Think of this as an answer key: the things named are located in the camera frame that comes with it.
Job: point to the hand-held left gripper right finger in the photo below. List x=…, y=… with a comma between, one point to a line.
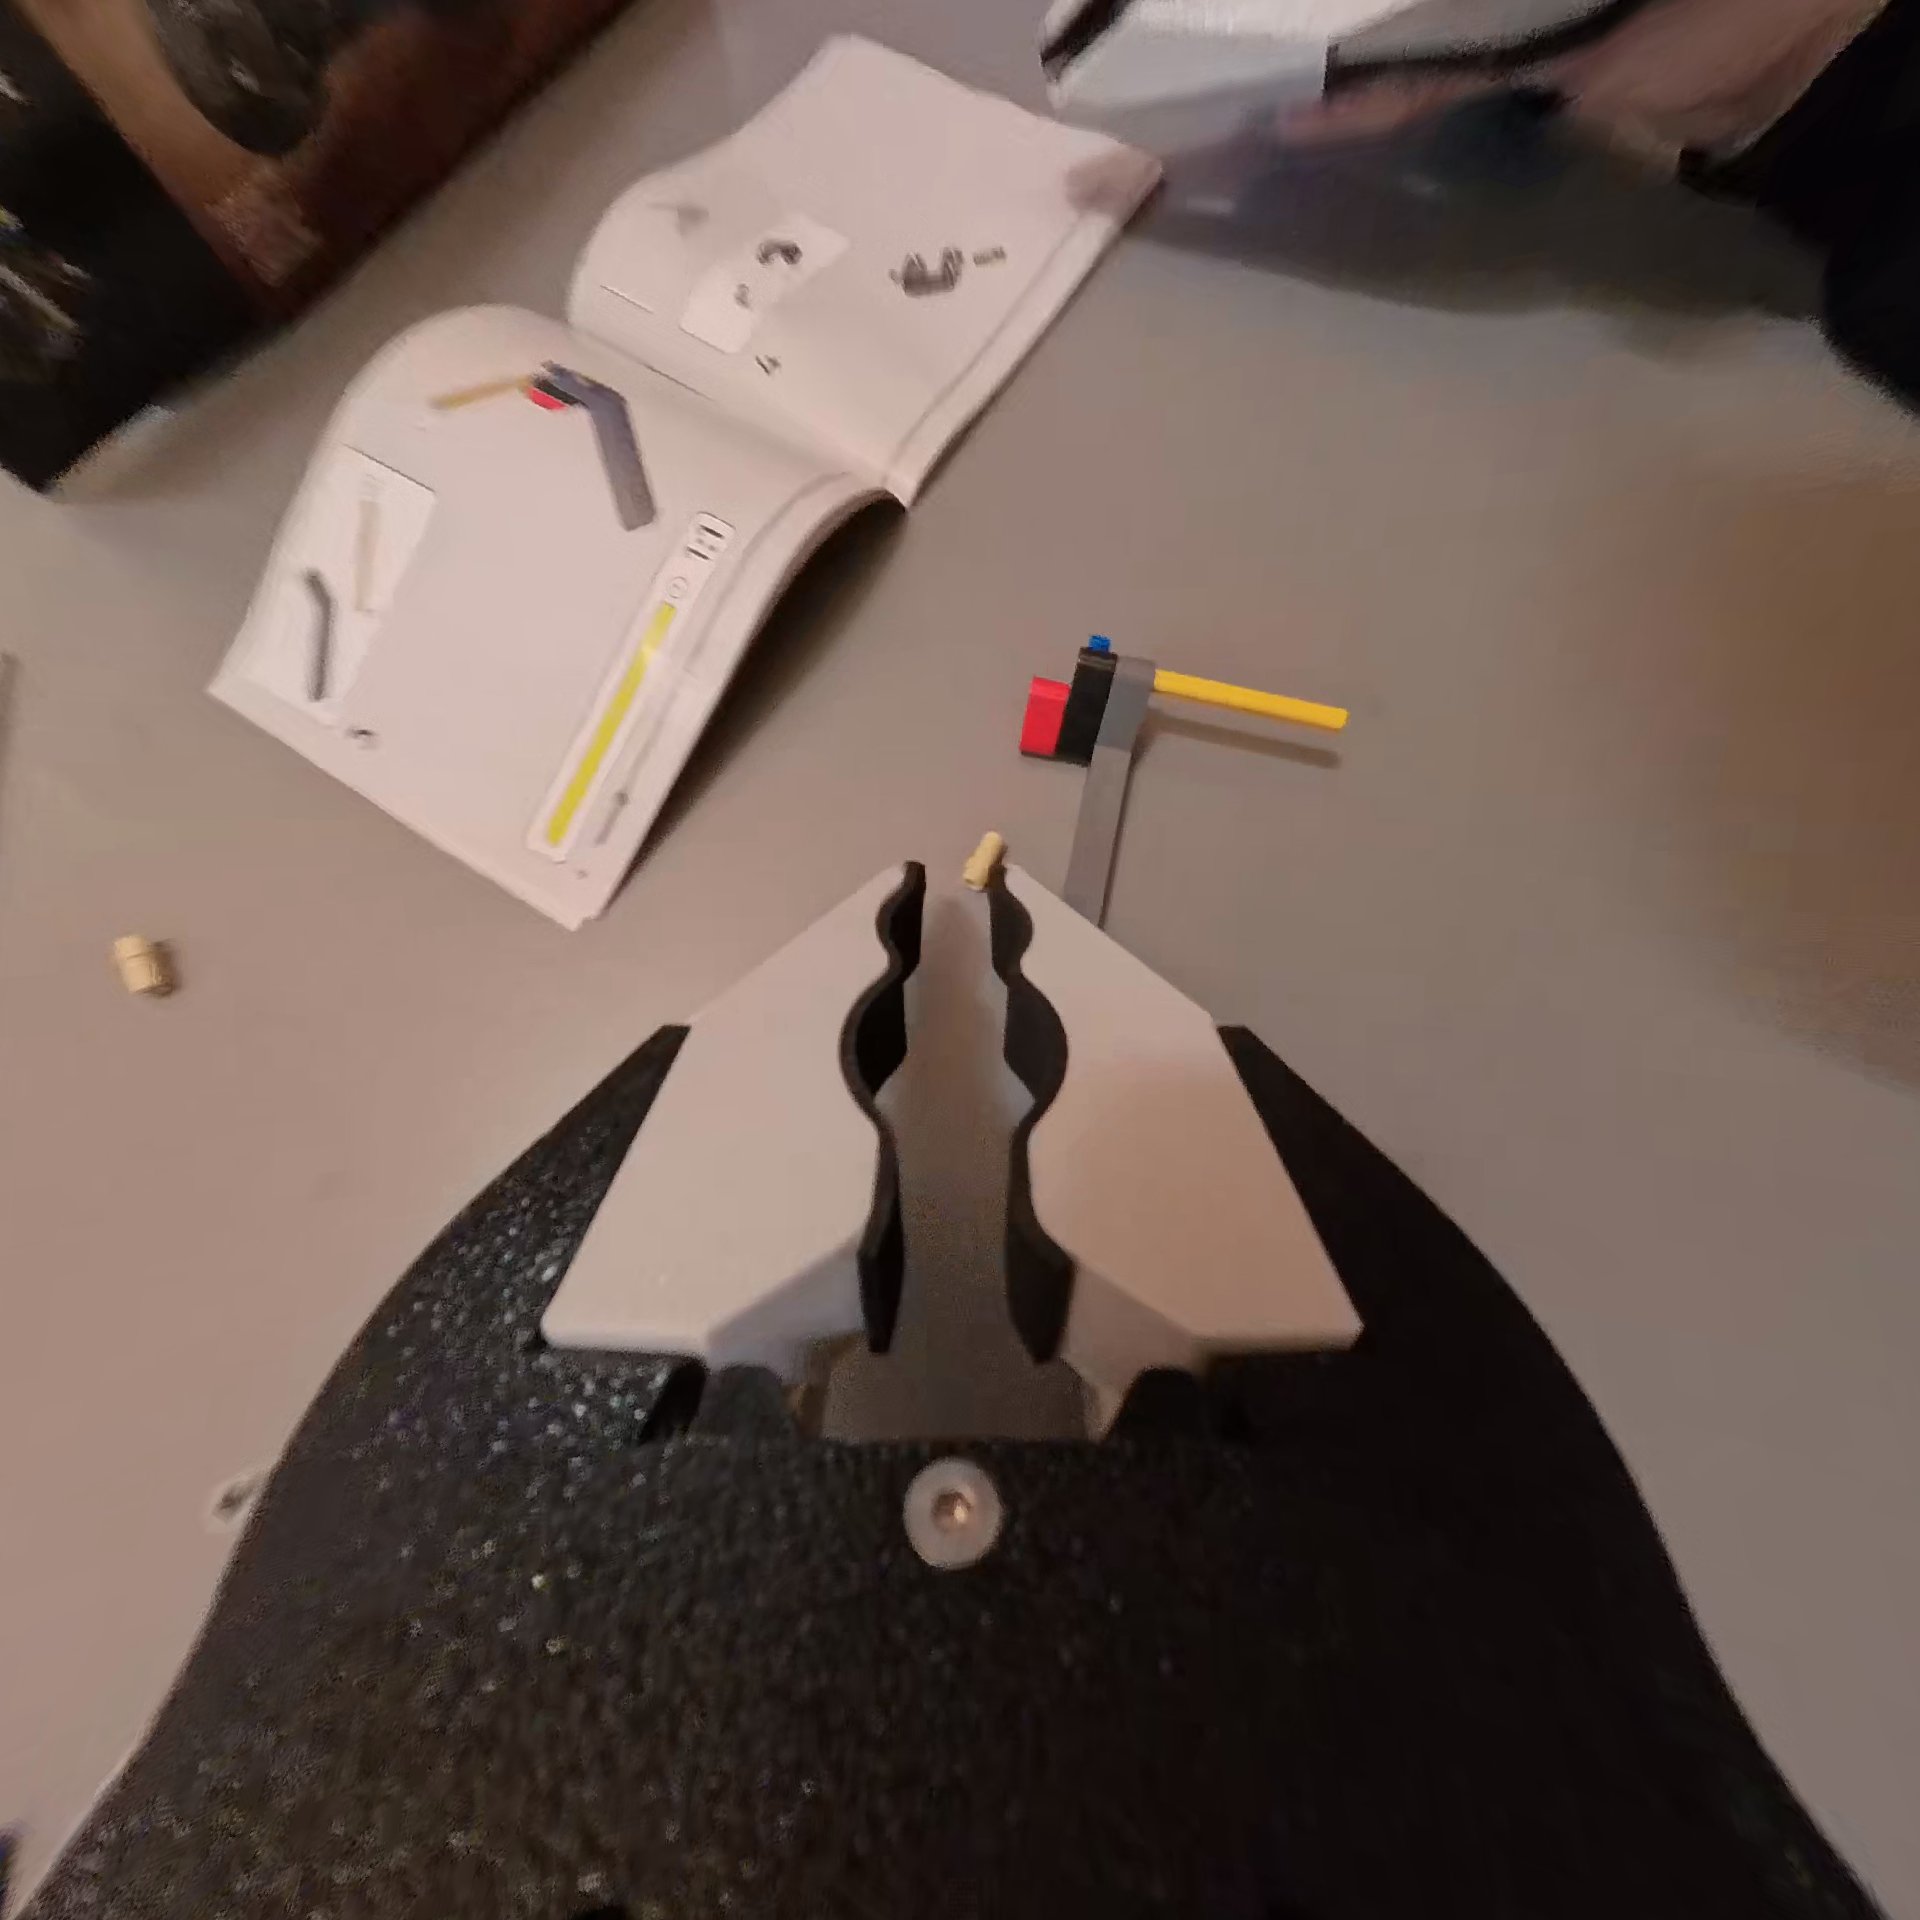
x=1185, y=1183

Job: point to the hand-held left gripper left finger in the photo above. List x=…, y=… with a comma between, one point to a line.
x=722, y=1183

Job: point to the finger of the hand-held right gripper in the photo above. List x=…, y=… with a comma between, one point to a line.
x=1201, y=53

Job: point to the tan lego pin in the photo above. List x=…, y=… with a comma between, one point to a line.
x=984, y=860
x=147, y=963

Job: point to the lego assembly with yellow axle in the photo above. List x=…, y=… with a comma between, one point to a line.
x=1119, y=748

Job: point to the small grey lego piece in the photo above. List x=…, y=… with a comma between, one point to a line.
x=235, y=1498

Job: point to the person's right hand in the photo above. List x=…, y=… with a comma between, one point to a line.
x=1711, y=67

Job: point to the open instruction booklet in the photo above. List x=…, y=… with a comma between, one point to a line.
x=497, y=630

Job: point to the dark printed box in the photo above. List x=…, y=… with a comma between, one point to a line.
x=151, y=150

